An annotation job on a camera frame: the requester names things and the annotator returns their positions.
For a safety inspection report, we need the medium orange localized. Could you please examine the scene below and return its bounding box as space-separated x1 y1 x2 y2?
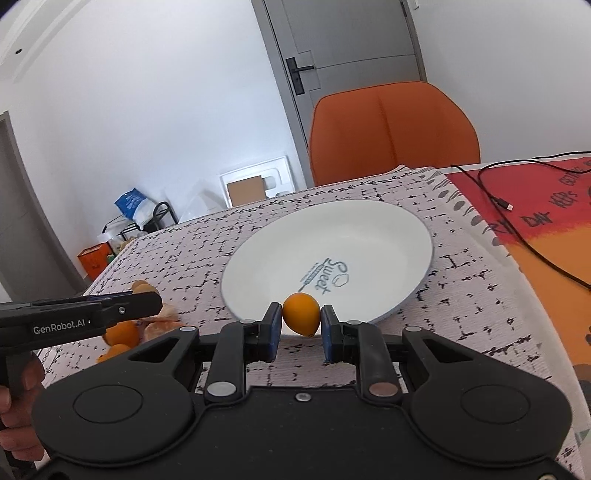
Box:
96 344 130 364

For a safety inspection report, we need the large orange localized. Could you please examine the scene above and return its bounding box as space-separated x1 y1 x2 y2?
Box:
102 320 140 348

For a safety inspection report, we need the small kumquat orange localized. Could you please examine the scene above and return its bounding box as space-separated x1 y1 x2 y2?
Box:
281 292 321 337

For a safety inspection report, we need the long pomelo peel piece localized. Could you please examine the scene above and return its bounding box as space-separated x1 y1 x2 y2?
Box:
131 280 158 294

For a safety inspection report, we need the left hand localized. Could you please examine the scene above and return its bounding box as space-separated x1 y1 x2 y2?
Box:
0 355 45 462

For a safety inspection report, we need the grey door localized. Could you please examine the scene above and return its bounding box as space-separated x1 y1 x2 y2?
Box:
252 0 427 187
0 112 87 301

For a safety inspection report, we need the orange paper bag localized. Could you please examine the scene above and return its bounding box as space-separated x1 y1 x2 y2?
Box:
77 243 114 281

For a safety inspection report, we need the patterned white tablecloth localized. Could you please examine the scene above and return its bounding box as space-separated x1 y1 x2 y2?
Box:
33 168 582 479

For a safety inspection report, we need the blue white plastic bag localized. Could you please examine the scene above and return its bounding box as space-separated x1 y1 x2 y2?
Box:
114 188 155 226

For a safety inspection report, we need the black metal rack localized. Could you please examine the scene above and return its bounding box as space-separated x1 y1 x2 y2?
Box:
101 201 178 239

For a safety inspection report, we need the white ceramic plate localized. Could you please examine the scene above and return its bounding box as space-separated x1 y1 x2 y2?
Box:
221 200 434 323

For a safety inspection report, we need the clear plastic bag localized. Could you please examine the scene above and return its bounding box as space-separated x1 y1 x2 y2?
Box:
162 179 228 223

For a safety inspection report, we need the red orange placemat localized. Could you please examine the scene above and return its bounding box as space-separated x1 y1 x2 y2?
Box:
444 152 590 435

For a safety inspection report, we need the brown cardboard piece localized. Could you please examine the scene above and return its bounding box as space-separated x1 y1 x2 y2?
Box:
226 176 266 207

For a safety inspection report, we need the white foam packaging board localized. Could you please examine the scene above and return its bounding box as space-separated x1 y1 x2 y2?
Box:
221 157 296 207

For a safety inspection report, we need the orange chair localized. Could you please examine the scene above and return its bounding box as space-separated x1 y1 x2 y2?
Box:
308 81 481 186

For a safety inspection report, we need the black cable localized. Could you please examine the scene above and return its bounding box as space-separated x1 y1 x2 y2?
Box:
450 150 591 292

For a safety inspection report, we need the black door handle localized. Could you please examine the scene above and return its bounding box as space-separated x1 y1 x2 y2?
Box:
286 57 315 96

